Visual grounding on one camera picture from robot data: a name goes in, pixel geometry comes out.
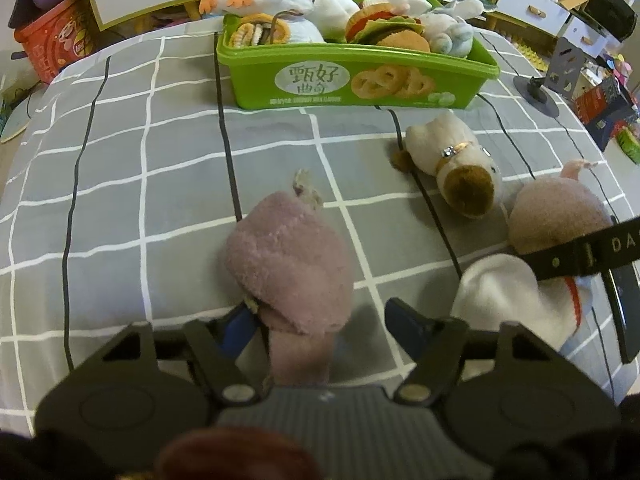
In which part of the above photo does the pink plush toy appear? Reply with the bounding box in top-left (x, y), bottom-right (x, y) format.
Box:
top-left (507, 159), bottom-right (615, 261)

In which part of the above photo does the black bag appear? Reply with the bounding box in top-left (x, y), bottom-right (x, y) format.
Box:
top-left (582, 0), bottom-right (638, 43)

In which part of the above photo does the orange striped plush toy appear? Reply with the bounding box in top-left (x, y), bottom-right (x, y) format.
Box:
top-left (227, 10), bottom-right (327, 50)

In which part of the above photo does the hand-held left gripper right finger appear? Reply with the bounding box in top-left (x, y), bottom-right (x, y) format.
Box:
top-left (385, 297), bottom-right (568, 406)

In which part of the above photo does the lilac plush toy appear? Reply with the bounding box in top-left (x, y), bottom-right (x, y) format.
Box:
top-left (222, 169), bottom-right (354, 388)

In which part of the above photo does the dark printed box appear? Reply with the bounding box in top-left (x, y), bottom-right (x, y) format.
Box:
top-left (572, 77), bottom-right (640, 151)

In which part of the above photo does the white plush toy red trim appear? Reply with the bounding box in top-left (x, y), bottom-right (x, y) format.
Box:
top-left (450, 254), bottom-right (596, 356)

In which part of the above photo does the white brown plush dog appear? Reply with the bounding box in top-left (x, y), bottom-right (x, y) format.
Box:
top-left (390, 111), bottom-right (507, 219)

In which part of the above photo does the black cable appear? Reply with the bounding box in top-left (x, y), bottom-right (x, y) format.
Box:
top-left (477, 35), bottom-right (538, 182)
top-left (552, 110), bottom-right (618, 223)
top-left (215, 35), bottom-right (245, 222)
top-left (62, 54), bottom-right (112, 371)
top-left (390, 109), bottom-right (463, 277)

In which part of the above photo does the white round plush toy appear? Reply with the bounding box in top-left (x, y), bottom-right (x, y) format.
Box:
top-left (300, 0), bottom-right (362, 41)

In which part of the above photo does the burger plush toy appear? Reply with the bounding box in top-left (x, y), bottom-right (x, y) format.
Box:
top-left (345, 2), bottom-right (432, 53)

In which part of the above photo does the light blue bunny plush toy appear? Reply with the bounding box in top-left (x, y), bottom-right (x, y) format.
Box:
top-left (420, 0), bottom-right (486, 58)

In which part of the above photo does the black phone stand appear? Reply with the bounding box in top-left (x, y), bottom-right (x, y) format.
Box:
top-left (514, 36), bottom-right (592, 117)

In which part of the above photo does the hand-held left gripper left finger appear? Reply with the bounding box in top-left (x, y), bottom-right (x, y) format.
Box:
top-left (67, 305), bottom-right (271, 406)

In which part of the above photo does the yellow egg tray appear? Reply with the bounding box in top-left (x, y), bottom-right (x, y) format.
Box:
top-left (505, 35), bottom-right (548, 73)

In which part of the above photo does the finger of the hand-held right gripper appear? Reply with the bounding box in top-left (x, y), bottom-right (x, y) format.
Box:
top-left (520, 222), bottom-right (640, 282)
top-left (607, 262), bottom-right (640, 365)

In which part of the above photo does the red snack bucket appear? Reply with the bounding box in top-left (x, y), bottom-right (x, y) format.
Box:
top-left (14, 0), bottom-right (96, 86)

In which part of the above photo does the green plastic box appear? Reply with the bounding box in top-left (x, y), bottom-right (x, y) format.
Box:
top-left (216, 0), bottom-right (501, 111)

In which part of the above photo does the grey checked cloth desktop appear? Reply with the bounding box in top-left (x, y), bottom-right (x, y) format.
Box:
top-left (0, 25), bottom-right (640, 441)

